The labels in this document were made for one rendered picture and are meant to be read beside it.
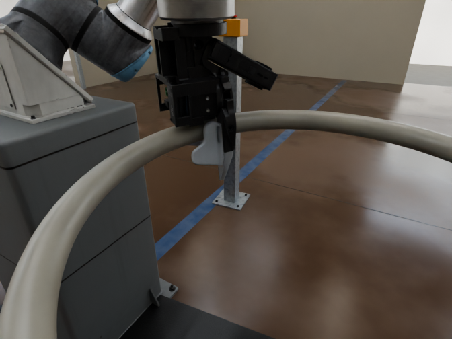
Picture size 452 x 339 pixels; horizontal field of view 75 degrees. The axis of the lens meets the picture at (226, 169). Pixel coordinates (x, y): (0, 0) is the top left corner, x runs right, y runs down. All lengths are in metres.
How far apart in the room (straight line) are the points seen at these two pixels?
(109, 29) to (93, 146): 0.34
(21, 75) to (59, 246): 0.65
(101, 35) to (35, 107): 0.27
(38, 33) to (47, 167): 0.34
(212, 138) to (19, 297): 0.28
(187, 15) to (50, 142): 0.56
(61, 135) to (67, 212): 0.57
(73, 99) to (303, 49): 5.97
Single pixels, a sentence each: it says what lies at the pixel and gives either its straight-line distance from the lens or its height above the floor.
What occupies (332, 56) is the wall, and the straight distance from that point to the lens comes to 6.51.
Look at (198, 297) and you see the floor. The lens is 1.41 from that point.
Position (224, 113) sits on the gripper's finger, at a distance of 0.38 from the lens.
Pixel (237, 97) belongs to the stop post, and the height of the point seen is 0.69.
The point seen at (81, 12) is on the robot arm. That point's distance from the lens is 1.00.
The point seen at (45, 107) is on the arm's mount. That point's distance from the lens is 0.90.
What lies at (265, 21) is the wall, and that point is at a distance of 6.90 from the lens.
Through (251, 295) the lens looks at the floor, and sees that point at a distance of 1.42.
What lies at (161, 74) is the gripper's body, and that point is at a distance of 0.40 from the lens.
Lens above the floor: 1.09
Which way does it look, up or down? 27 degrees down
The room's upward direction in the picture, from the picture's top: straight up
